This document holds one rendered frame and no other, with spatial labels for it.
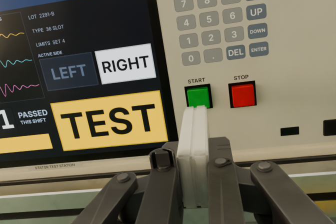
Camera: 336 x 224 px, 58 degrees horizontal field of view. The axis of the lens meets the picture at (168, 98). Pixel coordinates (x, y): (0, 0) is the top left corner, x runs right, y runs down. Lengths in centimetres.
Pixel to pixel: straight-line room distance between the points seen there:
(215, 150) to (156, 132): 13
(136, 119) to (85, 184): 8
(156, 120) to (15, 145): 15
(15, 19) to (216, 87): 19
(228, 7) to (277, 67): 6
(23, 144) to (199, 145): 22
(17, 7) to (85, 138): 13
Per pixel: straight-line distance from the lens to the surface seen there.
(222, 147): 17
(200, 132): 17
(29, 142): 33
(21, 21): 30
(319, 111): 29
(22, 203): 34
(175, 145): 17
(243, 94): 26
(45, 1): 29
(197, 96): 26
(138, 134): 29
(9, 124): 34
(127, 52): 27
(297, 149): 30
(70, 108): 30
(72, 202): 31
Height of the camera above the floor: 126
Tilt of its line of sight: 17 degrees down
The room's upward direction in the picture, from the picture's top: 9 degrees counter-clockwise
